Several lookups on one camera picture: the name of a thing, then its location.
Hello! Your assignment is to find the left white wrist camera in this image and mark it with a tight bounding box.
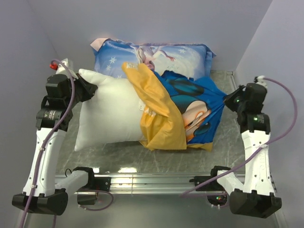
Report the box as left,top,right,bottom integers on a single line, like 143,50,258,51
49,58,76,78

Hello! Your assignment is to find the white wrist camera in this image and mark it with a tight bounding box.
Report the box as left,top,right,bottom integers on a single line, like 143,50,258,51
254,76,268,89
49,58,76,78

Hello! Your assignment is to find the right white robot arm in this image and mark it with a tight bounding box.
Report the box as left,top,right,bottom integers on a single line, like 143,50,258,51
209,82,282,219

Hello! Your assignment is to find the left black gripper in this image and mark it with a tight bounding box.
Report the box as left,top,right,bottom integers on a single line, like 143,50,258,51
64,72,96,108

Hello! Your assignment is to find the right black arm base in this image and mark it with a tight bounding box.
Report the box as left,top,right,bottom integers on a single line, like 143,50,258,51
189,176,228,209

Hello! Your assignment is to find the purple cable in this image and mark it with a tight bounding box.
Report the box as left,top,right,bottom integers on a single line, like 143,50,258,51
18,58,114,228
180,77,299,199

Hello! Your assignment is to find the aluminium front rail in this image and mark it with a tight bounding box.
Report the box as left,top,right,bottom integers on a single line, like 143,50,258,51
71,173,238,195

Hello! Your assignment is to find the pink cloth corner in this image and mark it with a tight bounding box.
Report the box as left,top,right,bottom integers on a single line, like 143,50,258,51
90,38,108,51

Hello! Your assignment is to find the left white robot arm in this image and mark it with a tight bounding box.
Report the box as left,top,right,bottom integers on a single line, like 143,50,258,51
12,74,97,216

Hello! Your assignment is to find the blue Elsa pillow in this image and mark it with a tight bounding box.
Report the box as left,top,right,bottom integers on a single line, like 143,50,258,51
92,38,215,80

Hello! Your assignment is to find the yellow Mickey Mouse pillowcase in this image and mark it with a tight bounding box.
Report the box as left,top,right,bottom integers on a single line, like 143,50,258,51
122,62,227,151

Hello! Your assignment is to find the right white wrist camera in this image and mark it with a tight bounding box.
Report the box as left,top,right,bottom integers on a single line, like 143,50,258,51
254,76,268,89

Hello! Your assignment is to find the white pillow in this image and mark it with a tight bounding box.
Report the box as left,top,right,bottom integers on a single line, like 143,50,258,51
74,69,145,151

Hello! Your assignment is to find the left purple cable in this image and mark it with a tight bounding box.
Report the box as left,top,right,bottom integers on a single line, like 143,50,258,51
18,58,114,228

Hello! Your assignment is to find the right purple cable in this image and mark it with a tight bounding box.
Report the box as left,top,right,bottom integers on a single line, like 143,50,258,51
180,77,299,199

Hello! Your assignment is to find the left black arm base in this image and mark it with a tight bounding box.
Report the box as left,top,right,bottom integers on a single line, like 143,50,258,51
76,176,114,211

